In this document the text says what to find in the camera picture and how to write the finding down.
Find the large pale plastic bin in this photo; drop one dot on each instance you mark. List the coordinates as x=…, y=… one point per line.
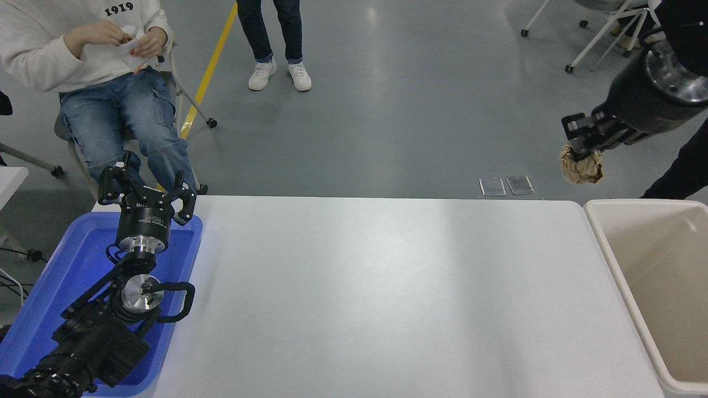
x=652, y=276

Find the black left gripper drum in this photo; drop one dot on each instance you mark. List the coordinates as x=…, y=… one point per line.
x=145, y=218

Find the tan paper ball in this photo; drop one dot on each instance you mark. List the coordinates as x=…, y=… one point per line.
x=581, y=171

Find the seated person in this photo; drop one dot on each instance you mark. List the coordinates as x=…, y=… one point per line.
x=105, y=99

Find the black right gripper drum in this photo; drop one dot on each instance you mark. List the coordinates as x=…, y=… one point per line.
x=636, y=108

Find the standing person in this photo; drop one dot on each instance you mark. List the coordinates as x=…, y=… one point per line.
x=274, y=33

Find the person in dark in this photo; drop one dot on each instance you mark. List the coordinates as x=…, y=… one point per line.
x=686, y=171

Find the seated person's right hand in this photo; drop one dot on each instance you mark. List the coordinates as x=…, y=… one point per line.
x=105, y=33

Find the grey wheeled stand leg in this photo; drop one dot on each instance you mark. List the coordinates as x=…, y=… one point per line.
x=27, y=159

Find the seated person's left hand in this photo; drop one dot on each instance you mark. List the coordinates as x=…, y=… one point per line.
x=150, y=43

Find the person with tan shoes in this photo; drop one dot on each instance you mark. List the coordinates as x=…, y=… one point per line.
x=630, y=40

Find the silver floor plate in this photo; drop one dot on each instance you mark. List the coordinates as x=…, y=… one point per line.
x=492, y=186
x=520, y=184

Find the small white side table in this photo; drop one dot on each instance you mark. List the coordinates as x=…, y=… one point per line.
x=8, y=185

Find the white wheeled chair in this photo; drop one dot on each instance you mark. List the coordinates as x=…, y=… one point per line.
x=597, y=38

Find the white paper packet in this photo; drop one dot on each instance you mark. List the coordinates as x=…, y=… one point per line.
x=133, y=55

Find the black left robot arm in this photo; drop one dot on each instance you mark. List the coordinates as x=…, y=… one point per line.
x=94, y=337

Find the blue plastic tray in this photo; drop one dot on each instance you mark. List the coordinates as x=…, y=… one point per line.
x=61, y=276

